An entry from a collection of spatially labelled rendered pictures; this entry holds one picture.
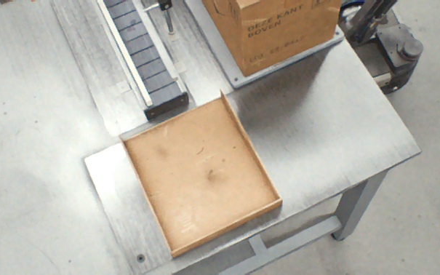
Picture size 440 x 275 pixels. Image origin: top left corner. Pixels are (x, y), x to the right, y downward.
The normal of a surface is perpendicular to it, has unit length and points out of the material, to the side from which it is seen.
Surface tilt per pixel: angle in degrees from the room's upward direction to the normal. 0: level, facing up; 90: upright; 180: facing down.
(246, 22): 90
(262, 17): 90
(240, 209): 0
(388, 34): 0
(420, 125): 0
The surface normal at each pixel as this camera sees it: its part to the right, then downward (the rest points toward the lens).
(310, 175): -0.07, -0.40
